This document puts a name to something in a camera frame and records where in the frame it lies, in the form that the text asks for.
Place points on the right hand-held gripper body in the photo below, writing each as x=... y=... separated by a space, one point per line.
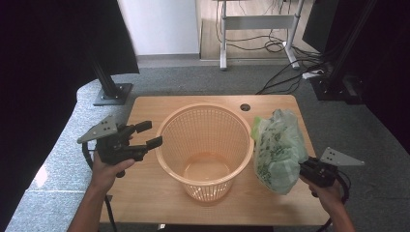
x=322 y=172

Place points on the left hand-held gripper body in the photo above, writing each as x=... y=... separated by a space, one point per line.
x=112 y=145

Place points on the green printed plastic bag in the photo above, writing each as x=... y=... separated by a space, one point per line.
x=278 y=151

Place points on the orange plastic mesh basket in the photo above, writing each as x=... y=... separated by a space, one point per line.
x=206 y=154

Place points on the person's right hand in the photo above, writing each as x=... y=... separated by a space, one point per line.
x=327 y=195

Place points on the person's left hand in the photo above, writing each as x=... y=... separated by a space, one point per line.
x=106 y=174

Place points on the black metal stand with dark base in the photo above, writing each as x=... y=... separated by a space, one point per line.
x=341 y=77

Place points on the white power strip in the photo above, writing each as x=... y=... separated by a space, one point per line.
x=311 y=75

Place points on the black curtain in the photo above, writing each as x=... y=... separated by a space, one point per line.
x=48 y=64

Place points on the black flat panel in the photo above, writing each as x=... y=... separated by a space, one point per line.
x=320 y=25

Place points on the black metal stand with base plate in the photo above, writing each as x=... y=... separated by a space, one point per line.
x=111 y=88

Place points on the white desk frame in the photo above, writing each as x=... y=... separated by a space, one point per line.
x=257 y=22

